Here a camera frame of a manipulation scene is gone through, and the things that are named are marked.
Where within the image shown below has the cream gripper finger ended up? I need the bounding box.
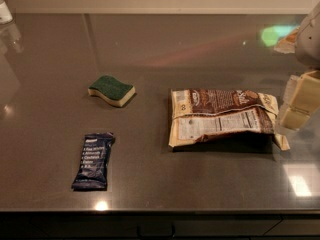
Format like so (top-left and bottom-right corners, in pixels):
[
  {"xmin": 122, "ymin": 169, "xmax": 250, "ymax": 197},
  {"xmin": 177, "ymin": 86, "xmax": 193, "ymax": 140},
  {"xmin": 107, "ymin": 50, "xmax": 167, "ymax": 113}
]
[
  {"xmin": 279, "ymin": 70, "xmax": 320, "ymax": 130},
  {"xmin": 283, "ymin": 75, "xmax": 300, "ymax": 104}
]

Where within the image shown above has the dark blue rxbar wrapper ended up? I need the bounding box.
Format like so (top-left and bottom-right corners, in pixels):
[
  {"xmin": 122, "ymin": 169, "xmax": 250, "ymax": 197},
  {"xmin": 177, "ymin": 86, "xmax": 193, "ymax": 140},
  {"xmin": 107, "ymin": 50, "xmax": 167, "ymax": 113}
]
[{"xmin": 71, "ymin": 132, "xmax": 114, "ymax": 191}]

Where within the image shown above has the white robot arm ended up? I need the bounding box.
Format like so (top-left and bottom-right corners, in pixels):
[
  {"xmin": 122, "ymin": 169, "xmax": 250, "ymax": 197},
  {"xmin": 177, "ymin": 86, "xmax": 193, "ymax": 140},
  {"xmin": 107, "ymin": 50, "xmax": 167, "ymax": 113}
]
[{"xmin": 279, "ymin": 2, "xmax": 320, "ymax": 130}]

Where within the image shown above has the brown chip bag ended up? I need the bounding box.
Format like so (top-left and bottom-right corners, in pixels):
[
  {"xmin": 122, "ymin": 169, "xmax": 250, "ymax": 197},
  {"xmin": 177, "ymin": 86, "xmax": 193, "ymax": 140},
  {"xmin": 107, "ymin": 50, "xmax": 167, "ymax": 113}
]
[{"xmin": 169, "ymin": 89, "xmax": 290, "ymax": 151}]

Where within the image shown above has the green yellow sponge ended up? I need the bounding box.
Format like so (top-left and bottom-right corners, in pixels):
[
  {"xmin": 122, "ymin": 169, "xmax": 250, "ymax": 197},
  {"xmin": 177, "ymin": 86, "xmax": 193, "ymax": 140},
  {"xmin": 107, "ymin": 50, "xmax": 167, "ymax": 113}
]
[{"xmin": 88, "ymin": 75, "xmax": 136, "ymax": 107}]

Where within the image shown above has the white bottle at corner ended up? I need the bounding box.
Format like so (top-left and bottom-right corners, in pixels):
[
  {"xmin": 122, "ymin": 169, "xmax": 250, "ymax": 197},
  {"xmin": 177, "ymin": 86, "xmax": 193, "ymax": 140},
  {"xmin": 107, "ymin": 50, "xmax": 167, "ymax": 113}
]
[{"xmin": 0, "ymin": 0, "xmax": 13, "ymax": 24}]

